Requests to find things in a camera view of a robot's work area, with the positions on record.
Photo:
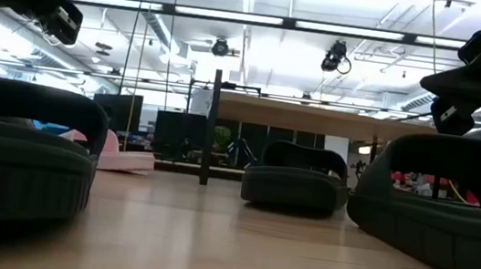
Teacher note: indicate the leafy green indoor plant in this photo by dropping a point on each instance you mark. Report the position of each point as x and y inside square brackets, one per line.
[221, 138]

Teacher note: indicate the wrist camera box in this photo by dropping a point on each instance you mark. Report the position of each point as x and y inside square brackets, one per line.
[452, 116]
[63, 25]

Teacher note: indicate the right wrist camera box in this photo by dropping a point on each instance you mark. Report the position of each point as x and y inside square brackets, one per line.
[452, 116]

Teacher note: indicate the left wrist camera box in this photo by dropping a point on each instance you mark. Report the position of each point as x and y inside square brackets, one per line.
[63, 25]

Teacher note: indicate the black overhead camera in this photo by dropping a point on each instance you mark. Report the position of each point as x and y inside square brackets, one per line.
[335, 56]

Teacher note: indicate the round black ceiling fixture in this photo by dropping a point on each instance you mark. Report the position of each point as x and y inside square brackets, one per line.
[220, 47]

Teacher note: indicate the black aluminium rig frame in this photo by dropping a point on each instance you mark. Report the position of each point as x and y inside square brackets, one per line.
[168, 8]

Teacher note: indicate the black computer monitor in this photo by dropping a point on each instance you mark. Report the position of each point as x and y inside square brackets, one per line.
[117, 110]

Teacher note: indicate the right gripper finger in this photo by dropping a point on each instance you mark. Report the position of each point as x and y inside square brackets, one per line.
[467, 86]

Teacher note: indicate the wooden shelf with black legs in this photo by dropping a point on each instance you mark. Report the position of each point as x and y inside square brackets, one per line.
[316, 118]

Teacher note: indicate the black partition panel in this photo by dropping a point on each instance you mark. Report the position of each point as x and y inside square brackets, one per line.
[178, 133]

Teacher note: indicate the black slide sandal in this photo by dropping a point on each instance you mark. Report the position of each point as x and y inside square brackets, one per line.
[289, 186]
[440, 232]
[11, 170]

